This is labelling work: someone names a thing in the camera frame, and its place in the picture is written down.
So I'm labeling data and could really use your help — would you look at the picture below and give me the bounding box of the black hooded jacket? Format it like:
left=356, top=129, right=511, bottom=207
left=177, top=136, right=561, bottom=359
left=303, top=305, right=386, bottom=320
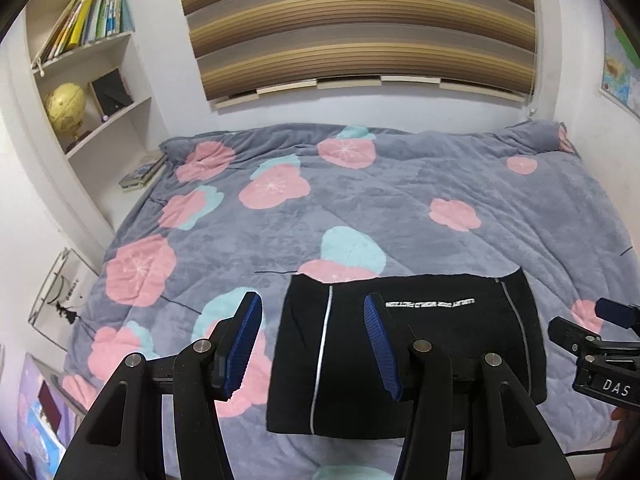
left=266, top=270, right=547, bottom=440

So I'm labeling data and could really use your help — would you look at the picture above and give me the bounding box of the right hand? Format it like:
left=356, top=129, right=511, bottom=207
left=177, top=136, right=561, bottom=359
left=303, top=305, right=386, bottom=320
left=611, top=408, right=639, bottom=457

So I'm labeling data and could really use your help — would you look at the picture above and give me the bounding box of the colourful box at left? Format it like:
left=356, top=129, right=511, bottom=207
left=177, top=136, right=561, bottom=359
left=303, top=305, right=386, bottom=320
left=17, top=353, right=85, bottom=479

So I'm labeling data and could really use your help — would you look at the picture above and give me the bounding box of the grey floral blanket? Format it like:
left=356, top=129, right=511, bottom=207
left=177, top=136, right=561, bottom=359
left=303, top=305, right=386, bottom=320
left=61, top=122, right=639, bottom=479

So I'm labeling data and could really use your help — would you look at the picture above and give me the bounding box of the stack of books on ledge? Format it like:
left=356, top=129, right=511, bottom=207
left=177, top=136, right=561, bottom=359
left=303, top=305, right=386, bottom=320
left=118, top=151, right=167, bottom=192

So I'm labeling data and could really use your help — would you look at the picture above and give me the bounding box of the world map poster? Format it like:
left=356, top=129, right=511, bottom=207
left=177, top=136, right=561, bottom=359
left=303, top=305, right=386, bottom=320
left=600, top=0, right=640, bottom=117

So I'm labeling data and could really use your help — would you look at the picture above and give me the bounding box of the yellow globe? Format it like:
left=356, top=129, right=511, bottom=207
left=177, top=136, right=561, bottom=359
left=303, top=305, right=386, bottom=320
left=43, top=82, right=87, bottom=145

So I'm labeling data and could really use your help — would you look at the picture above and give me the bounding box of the white bookshelf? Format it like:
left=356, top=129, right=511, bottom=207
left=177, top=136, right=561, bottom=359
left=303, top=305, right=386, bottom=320
left=6, top=0, right=167, bottom=262

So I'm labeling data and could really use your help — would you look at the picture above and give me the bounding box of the brown striped window blind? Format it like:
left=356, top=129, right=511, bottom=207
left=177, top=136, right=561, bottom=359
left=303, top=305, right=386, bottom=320
left=180, top=0, right=537, bottom=104

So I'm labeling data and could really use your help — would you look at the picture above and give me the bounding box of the row of upright books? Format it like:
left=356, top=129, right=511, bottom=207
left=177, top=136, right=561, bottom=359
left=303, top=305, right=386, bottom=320
left=26, top=0, right=134, bottom=73

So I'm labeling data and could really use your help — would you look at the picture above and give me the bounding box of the black picture frame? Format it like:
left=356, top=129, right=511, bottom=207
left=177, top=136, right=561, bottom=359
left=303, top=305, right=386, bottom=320
left=89, top=68, right=134, bottom=122

